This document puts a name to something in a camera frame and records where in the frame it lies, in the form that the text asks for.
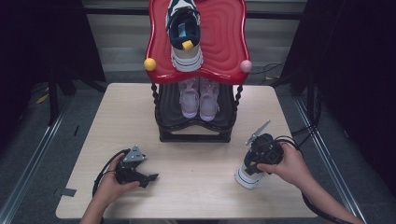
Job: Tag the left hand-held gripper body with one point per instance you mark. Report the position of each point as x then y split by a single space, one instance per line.
132 157

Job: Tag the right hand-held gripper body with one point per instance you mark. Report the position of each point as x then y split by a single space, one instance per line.
267 149

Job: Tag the navy and white sneaker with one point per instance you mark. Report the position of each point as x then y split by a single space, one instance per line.
185 59
247 179

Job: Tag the purple translucent sandal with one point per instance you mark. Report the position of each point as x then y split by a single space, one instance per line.
189 99
209 101

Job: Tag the red and black shoe rack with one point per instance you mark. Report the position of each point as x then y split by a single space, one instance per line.
224 40

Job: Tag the person's right hand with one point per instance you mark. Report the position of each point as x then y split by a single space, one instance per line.
289 171

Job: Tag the person's left hand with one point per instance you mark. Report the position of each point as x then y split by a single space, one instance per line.
109 189

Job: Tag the black tape strip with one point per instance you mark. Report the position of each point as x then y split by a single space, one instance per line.
76 130

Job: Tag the black metal stand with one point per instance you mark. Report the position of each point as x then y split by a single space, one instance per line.
311 93
53 96

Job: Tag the grey tape piece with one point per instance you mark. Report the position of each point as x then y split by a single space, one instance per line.
68 192

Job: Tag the yellow floor marker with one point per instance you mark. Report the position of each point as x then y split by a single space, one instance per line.
42 98

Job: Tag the dark curtain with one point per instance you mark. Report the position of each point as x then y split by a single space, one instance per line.
358 77
37 37

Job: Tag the metal floor rail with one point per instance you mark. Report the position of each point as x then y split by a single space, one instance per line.
330 155
34 158

